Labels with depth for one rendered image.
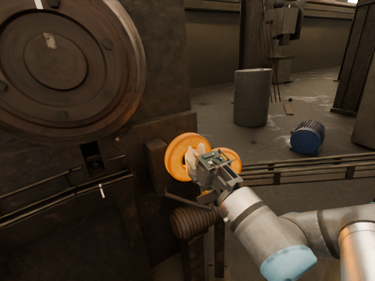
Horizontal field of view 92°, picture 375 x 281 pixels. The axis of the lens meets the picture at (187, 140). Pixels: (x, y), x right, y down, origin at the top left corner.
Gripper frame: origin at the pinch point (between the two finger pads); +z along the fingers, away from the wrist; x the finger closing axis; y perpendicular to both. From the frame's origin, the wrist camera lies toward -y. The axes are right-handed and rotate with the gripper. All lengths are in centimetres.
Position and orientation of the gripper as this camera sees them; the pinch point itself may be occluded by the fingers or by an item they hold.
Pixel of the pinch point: (188, 151)
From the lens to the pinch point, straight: 56.0
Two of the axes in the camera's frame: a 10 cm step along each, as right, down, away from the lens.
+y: 0.8, -7.8, -6.1
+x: -8.7, 2.4, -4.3
